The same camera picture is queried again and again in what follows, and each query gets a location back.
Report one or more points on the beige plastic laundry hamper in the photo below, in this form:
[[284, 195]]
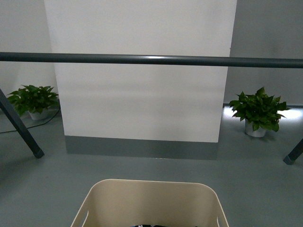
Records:
[[130, 203]]

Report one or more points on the dark grey clothes rack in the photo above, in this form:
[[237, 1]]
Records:
[[146, 148]]

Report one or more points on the right potted green plant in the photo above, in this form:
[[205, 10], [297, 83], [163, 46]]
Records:
[[260, 112]]

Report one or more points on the potted green plant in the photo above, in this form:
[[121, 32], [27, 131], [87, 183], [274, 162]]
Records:
[[34, 100], [260, 112]]

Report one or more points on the black printed t-shirt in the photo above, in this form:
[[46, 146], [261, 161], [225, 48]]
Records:
[[147, 225]]

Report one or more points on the left potted green plant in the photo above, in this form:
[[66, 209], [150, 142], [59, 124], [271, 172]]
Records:
[[34, 100]]

